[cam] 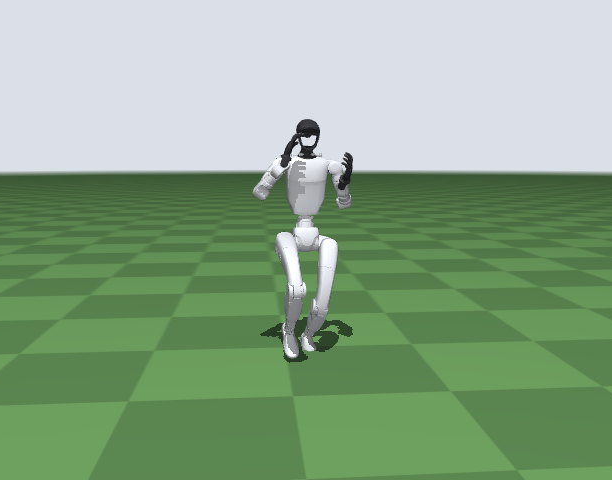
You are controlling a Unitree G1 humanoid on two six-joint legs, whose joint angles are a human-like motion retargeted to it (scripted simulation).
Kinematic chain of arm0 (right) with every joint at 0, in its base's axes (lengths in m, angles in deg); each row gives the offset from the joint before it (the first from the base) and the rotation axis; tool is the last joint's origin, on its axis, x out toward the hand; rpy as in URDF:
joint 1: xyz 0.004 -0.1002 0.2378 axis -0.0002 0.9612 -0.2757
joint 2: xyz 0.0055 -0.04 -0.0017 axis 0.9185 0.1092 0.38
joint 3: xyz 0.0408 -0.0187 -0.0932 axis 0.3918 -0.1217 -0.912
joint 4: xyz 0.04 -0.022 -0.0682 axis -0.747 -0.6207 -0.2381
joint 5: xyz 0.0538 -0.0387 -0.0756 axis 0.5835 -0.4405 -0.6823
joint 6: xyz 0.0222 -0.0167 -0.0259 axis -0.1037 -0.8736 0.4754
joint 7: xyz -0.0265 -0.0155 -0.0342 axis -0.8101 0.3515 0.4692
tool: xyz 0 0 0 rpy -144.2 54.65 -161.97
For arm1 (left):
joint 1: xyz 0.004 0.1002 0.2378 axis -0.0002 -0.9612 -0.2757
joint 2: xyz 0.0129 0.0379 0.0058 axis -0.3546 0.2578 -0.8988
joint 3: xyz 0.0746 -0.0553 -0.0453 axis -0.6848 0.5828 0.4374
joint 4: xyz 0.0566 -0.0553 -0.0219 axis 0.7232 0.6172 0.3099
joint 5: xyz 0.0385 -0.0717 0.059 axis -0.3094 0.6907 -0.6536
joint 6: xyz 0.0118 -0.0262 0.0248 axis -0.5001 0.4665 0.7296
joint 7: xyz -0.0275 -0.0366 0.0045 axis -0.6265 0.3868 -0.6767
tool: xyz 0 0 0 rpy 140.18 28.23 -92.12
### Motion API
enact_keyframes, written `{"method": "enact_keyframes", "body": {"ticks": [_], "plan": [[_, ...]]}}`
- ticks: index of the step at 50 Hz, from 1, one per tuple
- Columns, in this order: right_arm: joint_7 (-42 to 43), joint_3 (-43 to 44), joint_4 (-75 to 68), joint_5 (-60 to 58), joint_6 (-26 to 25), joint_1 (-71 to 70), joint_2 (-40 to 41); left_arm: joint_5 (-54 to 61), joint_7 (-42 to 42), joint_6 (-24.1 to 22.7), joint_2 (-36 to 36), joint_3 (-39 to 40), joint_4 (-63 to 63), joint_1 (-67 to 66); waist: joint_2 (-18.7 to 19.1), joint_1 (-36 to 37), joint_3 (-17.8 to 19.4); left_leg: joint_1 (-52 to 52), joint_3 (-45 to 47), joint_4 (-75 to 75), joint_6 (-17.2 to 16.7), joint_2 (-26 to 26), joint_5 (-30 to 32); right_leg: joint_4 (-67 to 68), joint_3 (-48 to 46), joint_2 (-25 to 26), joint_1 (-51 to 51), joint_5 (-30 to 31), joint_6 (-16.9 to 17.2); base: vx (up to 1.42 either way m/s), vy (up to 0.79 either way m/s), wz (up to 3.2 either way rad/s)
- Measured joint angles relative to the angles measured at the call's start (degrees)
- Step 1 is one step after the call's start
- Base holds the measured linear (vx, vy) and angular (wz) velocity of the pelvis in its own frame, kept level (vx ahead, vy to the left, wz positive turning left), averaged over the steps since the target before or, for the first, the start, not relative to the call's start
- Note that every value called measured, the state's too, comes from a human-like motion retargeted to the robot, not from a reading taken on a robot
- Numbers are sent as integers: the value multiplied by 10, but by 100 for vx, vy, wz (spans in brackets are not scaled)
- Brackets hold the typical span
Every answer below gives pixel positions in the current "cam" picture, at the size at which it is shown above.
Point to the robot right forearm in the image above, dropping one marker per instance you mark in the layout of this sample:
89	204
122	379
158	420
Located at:
272	177

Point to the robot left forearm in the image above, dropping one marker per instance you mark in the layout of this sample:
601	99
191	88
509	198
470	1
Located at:
344	196

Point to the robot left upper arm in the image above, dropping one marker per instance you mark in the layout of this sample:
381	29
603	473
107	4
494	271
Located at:
335	169

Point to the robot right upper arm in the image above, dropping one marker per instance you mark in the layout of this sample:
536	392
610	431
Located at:
261	193

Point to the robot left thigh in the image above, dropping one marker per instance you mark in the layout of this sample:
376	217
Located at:
326	268

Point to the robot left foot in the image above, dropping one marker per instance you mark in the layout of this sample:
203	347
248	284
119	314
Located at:
307	343

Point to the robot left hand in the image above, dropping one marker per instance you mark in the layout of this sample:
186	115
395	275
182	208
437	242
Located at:
345	178

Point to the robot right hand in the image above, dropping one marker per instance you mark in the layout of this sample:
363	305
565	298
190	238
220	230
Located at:
286	156

